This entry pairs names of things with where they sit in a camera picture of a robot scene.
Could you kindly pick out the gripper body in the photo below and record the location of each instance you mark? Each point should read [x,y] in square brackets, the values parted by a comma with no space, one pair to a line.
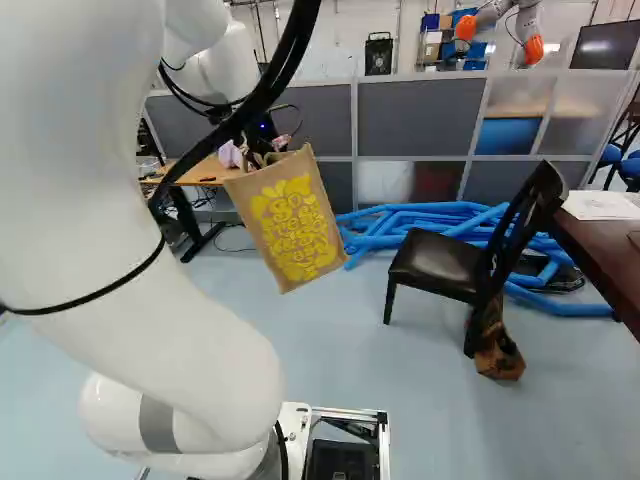
[260,134]

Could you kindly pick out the brown bag with yellow print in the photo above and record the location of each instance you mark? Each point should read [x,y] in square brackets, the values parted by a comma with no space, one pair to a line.
[295,225]

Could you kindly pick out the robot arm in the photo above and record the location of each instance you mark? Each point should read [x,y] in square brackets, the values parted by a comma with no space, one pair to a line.
[100,210]

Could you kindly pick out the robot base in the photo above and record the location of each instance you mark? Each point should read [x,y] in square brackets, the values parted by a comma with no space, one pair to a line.
[345,450]

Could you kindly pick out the pale pink packet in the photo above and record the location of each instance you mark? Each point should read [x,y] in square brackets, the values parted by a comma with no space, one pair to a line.
[230,153]

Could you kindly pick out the wooden desk with black legs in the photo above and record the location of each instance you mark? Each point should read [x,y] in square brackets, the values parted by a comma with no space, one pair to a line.
[197,175]

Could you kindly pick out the grey office partition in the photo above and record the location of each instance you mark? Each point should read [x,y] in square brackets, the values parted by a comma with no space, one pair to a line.
[420,115]

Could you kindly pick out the black wooden chair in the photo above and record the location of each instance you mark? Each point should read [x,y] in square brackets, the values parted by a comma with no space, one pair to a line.
[440,260]

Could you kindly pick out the grey robot with orange joints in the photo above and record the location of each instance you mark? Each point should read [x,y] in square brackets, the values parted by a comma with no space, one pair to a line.
[525,30]

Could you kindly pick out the white paper sheet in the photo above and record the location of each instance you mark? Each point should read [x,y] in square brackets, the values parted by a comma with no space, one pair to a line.
[602,205]

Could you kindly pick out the black monitor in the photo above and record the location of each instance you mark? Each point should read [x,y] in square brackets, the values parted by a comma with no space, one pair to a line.
[604,46]

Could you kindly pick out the blue office chair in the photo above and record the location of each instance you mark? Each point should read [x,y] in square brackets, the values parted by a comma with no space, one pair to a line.
[616,159]

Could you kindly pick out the dark brown table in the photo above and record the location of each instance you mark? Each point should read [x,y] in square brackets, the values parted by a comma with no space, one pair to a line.
[600,255]

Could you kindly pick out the blue foam padded frame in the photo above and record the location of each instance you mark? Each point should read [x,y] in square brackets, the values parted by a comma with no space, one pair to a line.
[450,220]

